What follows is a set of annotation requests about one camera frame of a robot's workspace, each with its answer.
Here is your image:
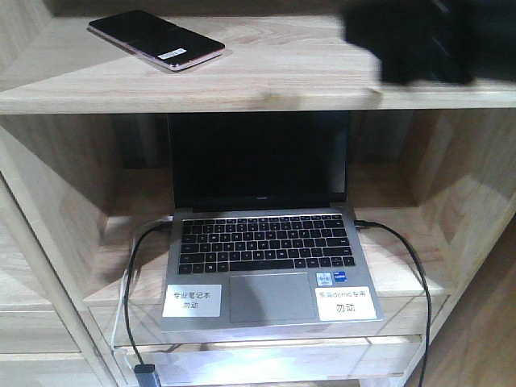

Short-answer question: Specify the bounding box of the white label sticker left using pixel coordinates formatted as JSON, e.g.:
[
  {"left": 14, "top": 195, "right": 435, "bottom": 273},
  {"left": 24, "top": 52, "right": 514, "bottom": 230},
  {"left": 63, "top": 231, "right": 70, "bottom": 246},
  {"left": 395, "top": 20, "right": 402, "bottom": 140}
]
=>
[{"left": 162, "top": 285, "right": 222, "bottom": 318}]

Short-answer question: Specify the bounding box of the silver laptop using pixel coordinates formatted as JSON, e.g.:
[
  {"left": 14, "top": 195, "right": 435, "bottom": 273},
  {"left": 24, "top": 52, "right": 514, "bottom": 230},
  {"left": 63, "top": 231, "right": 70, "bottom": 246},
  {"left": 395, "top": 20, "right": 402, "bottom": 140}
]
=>
[{"left": 161, "top": 110, "right": 382, "bottom": 332}]

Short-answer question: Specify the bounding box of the black laptop cable right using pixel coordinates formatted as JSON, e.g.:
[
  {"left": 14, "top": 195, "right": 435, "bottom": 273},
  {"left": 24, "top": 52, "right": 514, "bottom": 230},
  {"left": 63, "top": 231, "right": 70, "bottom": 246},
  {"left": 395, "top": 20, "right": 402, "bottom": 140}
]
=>
[{"left": 353, "top": 219, "right": 432, "bottom": 387}]

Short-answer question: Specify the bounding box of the white label sticker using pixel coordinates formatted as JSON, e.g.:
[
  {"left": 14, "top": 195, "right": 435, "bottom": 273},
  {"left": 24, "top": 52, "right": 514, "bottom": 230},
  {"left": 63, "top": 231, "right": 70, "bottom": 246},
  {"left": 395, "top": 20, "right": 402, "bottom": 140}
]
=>
[
  {"left": 314, "top": 286, "right": 379, "bottom": 322},
  {"left": 162, "top": 285, "right": 222, "bottom": 318}
]

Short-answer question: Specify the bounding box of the white label sticker right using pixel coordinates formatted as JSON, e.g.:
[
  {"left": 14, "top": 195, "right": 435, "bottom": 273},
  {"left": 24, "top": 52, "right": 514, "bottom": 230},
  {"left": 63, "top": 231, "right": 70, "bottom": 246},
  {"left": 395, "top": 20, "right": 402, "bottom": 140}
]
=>
[{"left": 314, "top": 286, "right": 379, "bottom": 322}]

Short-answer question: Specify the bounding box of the black foldable smartphone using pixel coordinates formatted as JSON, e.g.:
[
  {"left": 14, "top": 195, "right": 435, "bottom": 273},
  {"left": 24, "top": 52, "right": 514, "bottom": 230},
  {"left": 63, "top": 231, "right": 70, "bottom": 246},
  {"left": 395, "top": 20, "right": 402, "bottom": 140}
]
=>
[{"left": 88, "top": 10, "right": 225, "bottom": 72}]

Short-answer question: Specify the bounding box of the white laptop cable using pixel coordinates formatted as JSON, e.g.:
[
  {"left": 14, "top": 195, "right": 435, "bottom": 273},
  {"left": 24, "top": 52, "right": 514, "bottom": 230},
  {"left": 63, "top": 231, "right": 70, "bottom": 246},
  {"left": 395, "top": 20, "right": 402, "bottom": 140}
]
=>
[{"left": 110, "top": 216, "right": 174, "bottom": 372}]

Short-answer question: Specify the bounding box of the wooden shelf desk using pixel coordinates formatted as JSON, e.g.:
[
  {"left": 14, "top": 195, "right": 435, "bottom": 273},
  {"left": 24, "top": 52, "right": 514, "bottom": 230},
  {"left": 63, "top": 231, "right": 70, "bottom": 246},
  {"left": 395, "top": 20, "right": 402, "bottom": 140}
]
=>
[{"left": 1, "top": 1, "right": 515, "bottom": 386}]

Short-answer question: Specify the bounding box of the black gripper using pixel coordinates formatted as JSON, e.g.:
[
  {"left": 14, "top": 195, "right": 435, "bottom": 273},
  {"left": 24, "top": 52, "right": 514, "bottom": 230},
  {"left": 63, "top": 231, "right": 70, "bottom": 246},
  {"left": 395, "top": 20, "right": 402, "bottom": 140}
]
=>
[{"left": 341, "top": 1, "right": 515, "bottom": 85}]

